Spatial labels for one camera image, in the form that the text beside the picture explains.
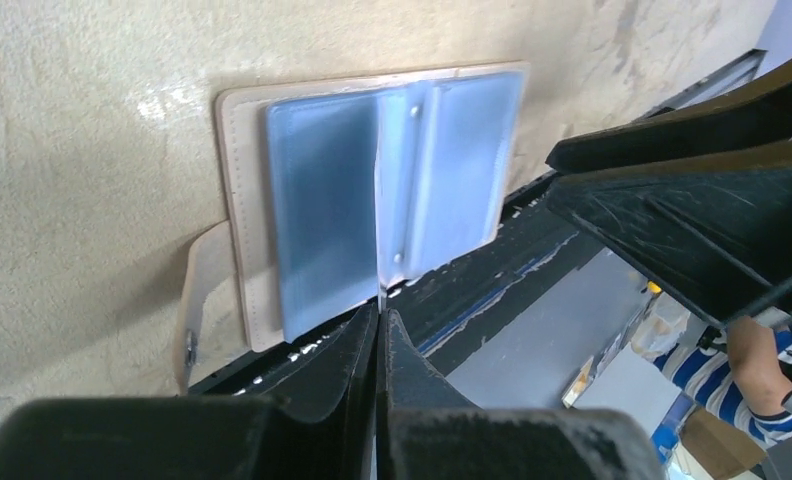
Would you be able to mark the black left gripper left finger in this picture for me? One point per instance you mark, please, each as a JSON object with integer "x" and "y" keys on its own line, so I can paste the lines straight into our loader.
{"x": 314, "y": 423}

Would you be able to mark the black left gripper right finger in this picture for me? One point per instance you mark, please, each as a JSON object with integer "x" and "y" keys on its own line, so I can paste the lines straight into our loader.
{"x": 426, "y": 429}

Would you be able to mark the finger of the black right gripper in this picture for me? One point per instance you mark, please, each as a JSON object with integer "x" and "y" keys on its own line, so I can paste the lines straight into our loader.
{"x": 714, "y": 232}
{"x": 754, "y": 114}

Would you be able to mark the person in striped shirt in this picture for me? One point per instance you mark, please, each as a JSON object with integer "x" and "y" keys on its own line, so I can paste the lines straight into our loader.
{"x": 741, "y": 375}

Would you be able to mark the cardboard box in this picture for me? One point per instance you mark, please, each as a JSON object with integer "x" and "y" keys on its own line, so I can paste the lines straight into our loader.
{"x": 720, "y": 449}

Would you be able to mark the black front rail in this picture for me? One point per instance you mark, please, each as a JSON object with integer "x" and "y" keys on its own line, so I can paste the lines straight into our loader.
{"x": 447, "y": 312}

